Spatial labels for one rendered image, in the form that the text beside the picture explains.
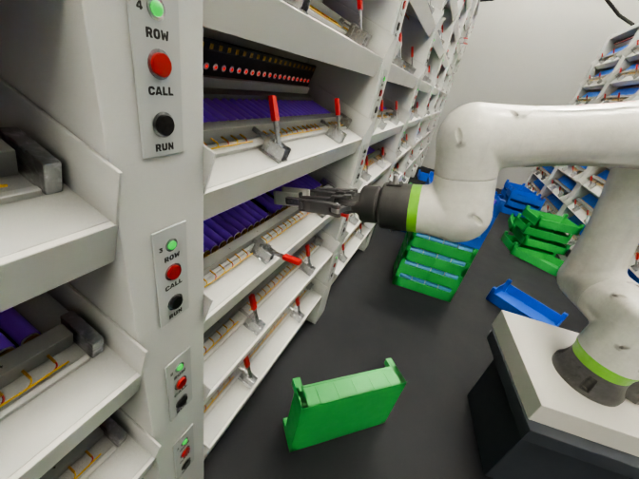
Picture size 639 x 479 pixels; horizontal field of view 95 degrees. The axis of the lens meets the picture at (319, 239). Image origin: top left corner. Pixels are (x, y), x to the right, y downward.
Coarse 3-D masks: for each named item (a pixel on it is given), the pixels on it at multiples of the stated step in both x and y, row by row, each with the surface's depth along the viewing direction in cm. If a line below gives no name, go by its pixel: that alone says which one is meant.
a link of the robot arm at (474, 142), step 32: (448, 128) 46; (480, 128) 43; (512, 128) 43; (544, 128) 43; (576, 128) 43; (608, 128) 42; (448, 160) 47; (480, 160) 45; (512, 160) 46; (544, 160) 46; (576, 160) 45; (608, 160) 45
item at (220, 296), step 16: (320, 176) 91; (336, 176) 89; (288, 224) 68; (304, 224) 71; (320, 224) 76; (272, 240) 61; (288, 240) 63; (304, 240) 70; (240, 272) 51; (256, 272) 52; (272, 272) 60; (208, 288) 45; (224, 288) 47; (240, 288) 48; (208, 304) 39; (224, 304) 45; (208, 320) 43
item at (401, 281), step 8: (392, 280) 154; (400, 280) 150; (408, 280) 149; (408, 288) 151; (416, 288) 149; (424, 288) 148; (432, 288) 147; (432, 296) 149; (440, 296) 148; (448, 296) 146
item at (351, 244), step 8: (360, 224) 151; (368, 224) 167; (360, 232) 153; (368, 232) 164; (352, 240) 150; (360, 240) 153; (344, 248) 141; (352, 248) 144; (344, 256) 132; (344, 264) 131; (336, 272) 125
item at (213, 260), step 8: (328, 184) 88; (288, 208) 68; (296, 208) 70; (280, 216) 64; (288, 216) 66; (304, 216) 72; (264, 224) 60; (272, 224) 61; (280, 224) 65; (248, 232) 56; (256, 232) 57; (264, 232) 59; (240, 240) 53; (248, 240) 54; (224, 248) 50; (232, 248) 51; (240, 248) 52; (208, 256) 47; (216, 256) 48; (224, 256) 49; (232, 256) 51; (248, 256) 53; (208, 264) 46; (216, 264) 47; (232, 264) 50; (208, 272) 47; (224, 272) 48
